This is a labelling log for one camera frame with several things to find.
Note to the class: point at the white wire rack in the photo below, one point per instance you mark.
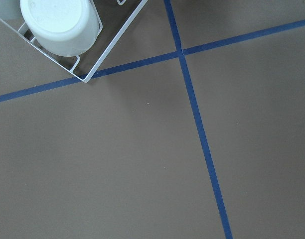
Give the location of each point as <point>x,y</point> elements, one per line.
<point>114,17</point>

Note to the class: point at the white cup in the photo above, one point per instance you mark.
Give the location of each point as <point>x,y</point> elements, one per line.
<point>63,27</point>

